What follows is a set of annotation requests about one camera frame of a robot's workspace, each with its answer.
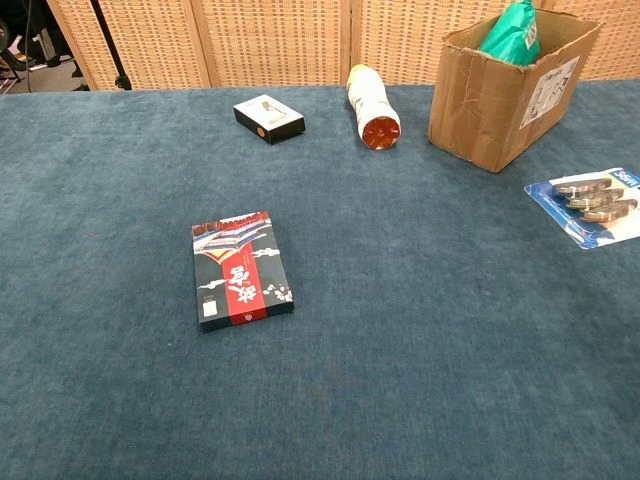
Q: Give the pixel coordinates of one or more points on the teal wet wipes pack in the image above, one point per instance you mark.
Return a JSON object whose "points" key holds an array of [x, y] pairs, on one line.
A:
{"points": [[510, 40]]}

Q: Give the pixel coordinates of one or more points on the red black card pack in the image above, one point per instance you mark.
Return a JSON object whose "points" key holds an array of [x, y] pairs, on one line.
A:
{"points": [[240, 275]]}

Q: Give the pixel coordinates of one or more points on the small white black box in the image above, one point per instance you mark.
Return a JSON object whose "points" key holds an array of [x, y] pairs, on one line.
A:
{"points": [[267, 117]]}

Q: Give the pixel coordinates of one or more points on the open brown cardboard box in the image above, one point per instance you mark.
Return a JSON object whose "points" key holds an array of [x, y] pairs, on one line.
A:
{"points": [[475, 110]]}

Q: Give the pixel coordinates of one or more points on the blue carpet table mat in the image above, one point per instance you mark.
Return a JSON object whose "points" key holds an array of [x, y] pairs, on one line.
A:
{"points": [[400, 325]]}

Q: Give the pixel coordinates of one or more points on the white bottle with yellow cap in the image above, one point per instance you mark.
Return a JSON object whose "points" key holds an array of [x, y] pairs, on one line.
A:
{"points": [[372, 105]]}

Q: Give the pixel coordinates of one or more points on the wicker folding screen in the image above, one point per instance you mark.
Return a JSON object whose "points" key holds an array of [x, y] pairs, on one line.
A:
{"points": [[275, 45]]}

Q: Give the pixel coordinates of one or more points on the blue blister pack card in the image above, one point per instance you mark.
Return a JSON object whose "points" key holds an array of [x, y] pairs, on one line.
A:
{"points": [[590, 210]]}

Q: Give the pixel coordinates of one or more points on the black tripod stand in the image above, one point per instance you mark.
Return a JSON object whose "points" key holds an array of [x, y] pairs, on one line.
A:
{"points": [[107, 45]]}

